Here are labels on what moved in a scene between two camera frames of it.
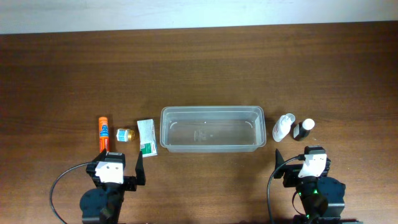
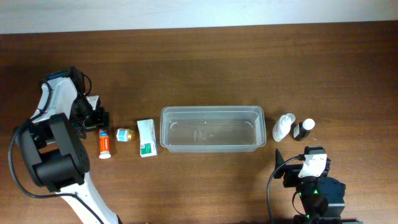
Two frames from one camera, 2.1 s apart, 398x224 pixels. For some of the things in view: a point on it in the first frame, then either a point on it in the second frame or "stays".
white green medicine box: [147, 137] stays
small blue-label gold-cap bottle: [125, 135] stays
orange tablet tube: [104, 133] stays
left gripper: [130, 182] → [102, 120]
